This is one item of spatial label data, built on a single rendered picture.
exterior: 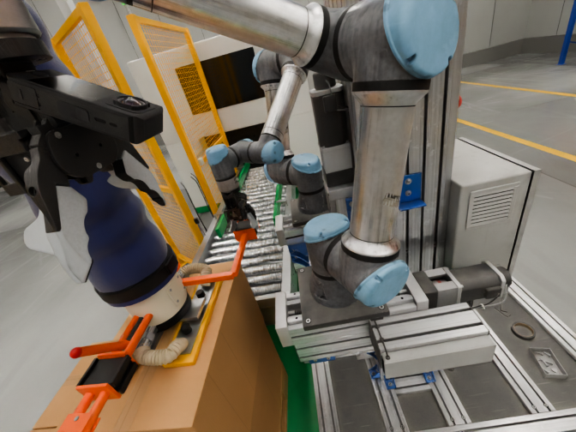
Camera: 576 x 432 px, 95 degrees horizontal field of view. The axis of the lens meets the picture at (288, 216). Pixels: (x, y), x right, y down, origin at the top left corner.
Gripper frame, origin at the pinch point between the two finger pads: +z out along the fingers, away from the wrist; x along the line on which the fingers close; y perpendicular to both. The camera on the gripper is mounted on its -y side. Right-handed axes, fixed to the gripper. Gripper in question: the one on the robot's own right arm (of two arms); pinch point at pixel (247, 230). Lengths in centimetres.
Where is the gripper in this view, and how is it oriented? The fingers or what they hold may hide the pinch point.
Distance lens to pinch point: 108.7
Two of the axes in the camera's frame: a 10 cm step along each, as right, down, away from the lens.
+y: -0.3, 5.1, -8.6
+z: 2.2, 8.4, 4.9
